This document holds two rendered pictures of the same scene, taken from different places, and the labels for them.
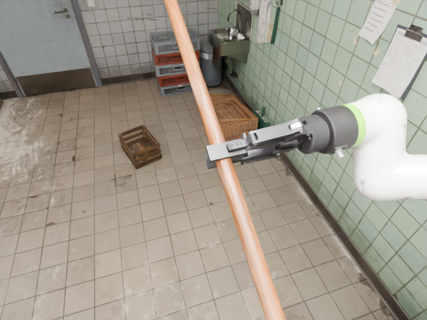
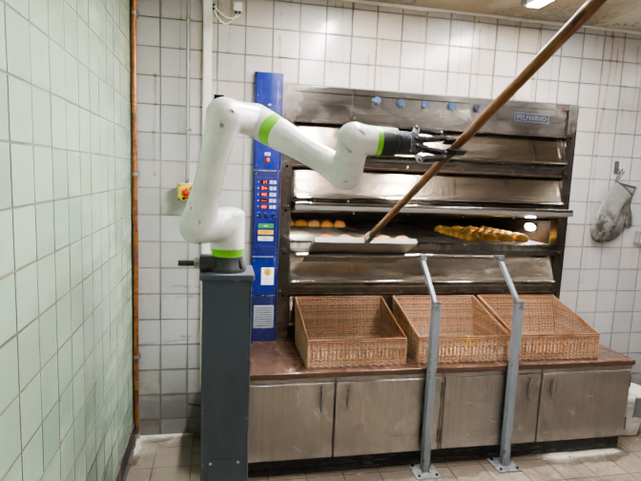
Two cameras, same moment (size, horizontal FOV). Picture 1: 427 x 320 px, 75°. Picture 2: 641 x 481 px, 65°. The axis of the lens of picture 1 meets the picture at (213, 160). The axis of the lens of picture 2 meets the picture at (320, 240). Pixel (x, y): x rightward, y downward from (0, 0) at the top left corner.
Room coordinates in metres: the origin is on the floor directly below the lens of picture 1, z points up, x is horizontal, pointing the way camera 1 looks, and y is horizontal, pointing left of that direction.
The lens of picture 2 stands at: (2.13, -0.28, 1.59)
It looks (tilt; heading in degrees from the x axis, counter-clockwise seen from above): 7 degrees down; 186
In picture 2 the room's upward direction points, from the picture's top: 2 degrees clockwise
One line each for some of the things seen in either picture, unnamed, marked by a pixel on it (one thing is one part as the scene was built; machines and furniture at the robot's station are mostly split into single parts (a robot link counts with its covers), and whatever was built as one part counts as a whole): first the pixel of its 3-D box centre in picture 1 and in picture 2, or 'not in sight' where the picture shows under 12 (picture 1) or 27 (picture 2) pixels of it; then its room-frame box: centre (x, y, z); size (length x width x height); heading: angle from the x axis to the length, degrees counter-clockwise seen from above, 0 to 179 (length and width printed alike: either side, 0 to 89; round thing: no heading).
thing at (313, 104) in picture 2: not in sight; (437, 113); (-1.15, 0.08, 1.99); 1.80 x 0.08 x 0.21; 107
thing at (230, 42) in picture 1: (228, 49); not in sight; (3.42, -0.18, 0.71); 0.47 x 0.36 x 0.91; 17
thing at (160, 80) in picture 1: (177, 72); not in sight; (3.75, 0.52, 0.23); 0.60 x 0.40 x 0.16; 107
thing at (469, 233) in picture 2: not in sight; (479, 232); (-1.72, 0.51, 1.21); 0.61 x 0.48 x 0.06; 17
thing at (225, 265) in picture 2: not in sight; (213, 262); (0.23, -0.89, 1.23); 0.26 x 0.15 x 0.06; 107
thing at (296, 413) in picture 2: not in sight; (422, 397); (-0.82, 0.07, 0.29); 2.42 x 0.56 x 0.58; 107
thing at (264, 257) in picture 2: not in sight; (254, 239); (-1.70, -1.19, 1.07); 1.93 x 0.16 x 2.15; 17
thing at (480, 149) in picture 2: not in sight; (436, 145); (-1.13, 0.09, 1.80); 1.79 x 0.11 x 0.19; 107
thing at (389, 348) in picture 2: not in sight; (347, 328); (-0.70, -0.39, 0.72); 0.56 x 0.49 x 0.28; 108
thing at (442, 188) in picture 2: not in sight; (433, 187); (-1.13, 0.09, 1.54); 1.79 x 0.11 x 0.19; 107
